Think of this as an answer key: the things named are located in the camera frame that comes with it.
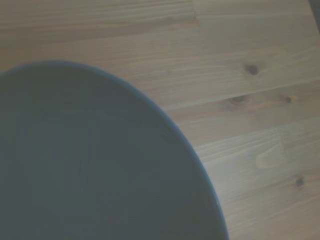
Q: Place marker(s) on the grey-blue round plate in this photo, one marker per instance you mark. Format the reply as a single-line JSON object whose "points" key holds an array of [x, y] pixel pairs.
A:
{"points": [[95, 160]]}

